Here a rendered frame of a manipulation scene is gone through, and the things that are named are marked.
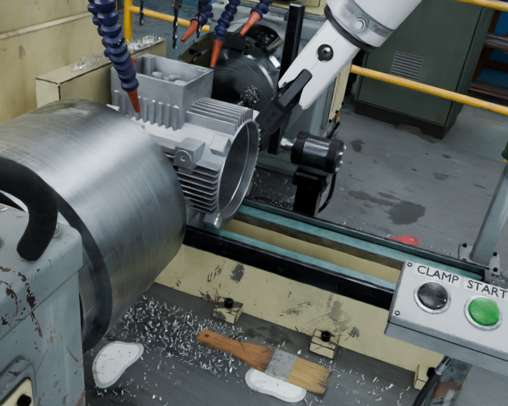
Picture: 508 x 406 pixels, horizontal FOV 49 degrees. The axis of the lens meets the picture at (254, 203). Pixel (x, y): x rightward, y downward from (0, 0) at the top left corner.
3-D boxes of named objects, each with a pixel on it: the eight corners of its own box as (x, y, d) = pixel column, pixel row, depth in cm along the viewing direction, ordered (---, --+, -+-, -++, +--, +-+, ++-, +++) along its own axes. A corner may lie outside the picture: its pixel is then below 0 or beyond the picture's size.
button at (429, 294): (412, 309, 56) (415, 301, 55) (418, 284, 58) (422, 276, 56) (442, 318, 56) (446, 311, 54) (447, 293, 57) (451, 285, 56)
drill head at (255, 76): (145, 157, 108) (148, 27, 95) (226, 98, 142) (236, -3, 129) (265, 192, 102) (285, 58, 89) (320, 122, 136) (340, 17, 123)
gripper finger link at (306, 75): (288, 102, 64) (280, 113, 70) (331, 55, 65) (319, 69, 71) (281, 95, 64) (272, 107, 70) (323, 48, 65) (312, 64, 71)
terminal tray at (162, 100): (110, 113, 84) (109, 68, 80) (146, 95, 93) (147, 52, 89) (180, 134, 81) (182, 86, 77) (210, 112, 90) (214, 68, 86)
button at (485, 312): (462, 325, 55) (467, 318, 54) (467, 299, 57) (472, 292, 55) (493, 335, 54) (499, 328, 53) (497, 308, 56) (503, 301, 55)
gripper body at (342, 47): (372, 50, 61) (307, 120, 67) (385, 33, 69) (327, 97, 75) (321, 3, 60) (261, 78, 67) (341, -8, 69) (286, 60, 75)
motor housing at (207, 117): (95, 211, 88) (92, 98, 79) (156, 166, 104) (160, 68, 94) (208, 250, 83) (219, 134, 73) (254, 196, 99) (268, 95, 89)
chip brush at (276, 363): (191, 346, 82) (191, 342, 82) (206, 326, 86) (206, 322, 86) (323, 398, 77) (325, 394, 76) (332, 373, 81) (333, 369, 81)
